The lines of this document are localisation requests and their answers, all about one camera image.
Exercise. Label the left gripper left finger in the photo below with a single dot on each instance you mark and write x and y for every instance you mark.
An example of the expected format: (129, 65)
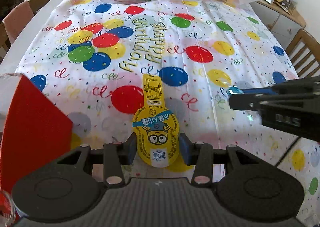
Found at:
(115, 155)

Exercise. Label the wooden chair with pink towel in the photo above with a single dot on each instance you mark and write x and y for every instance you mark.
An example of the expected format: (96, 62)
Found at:
(14, 23)

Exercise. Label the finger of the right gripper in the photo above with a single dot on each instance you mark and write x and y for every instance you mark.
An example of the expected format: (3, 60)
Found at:
(235, 90)

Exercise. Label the wooden slatted chair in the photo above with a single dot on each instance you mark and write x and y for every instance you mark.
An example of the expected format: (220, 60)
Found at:
(303, 52)

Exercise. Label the red cardboard box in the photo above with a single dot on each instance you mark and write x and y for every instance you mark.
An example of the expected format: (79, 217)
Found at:
(34, 131)

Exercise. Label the yellow minion jelly cup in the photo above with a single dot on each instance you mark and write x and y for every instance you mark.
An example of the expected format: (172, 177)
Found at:
(156, 127)

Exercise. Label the balloon birthday tablecloth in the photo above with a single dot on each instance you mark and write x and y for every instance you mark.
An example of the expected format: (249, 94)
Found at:
(89, 59)

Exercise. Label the white side cabinet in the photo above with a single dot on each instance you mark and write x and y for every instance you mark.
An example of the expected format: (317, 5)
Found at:
(280, 23)

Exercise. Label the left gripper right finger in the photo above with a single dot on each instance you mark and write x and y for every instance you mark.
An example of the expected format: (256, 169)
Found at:
(200, 155)

